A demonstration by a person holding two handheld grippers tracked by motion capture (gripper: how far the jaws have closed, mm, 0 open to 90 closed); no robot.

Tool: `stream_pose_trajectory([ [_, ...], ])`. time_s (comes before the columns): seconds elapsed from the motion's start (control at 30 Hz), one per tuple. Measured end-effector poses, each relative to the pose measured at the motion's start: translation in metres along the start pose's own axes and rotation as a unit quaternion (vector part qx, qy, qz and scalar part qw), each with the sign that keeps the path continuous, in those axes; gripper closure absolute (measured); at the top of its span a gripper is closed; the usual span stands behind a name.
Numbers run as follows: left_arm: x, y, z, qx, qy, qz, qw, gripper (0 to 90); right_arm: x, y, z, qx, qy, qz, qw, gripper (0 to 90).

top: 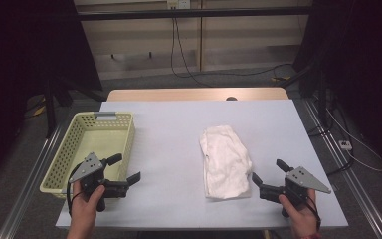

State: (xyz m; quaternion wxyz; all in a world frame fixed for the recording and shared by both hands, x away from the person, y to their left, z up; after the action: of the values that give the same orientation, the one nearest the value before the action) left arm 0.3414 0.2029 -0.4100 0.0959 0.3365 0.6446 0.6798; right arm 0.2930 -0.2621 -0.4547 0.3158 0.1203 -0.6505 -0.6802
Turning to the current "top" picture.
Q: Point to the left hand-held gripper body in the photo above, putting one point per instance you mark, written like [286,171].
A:
[87,167]

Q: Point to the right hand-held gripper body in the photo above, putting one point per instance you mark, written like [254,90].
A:
[303,179]

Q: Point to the pale green perforated plastic basket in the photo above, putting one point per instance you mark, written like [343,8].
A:
[96,141]

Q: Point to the white towel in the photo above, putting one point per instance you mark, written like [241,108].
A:
[225,162]

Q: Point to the person's right hand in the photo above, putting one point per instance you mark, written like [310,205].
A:
[303,219]

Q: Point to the person's left hand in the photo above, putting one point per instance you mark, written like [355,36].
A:
[83,212]

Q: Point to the white power adapter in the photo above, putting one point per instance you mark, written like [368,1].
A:
[345,145]

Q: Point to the black tripod stand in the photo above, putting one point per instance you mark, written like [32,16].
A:
[49,109]

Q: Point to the black metal stand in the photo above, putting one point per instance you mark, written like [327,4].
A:
[321,99]

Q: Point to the dark curtain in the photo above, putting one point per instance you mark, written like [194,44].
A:
[361,66]
[30,49]

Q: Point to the black horizontal metal bar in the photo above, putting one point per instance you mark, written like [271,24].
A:
[192,14]

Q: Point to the aluminium floor rail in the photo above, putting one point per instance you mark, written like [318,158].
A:
[33,179]
[351,179]

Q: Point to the white wall socket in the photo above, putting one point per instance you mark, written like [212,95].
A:
[178,4]

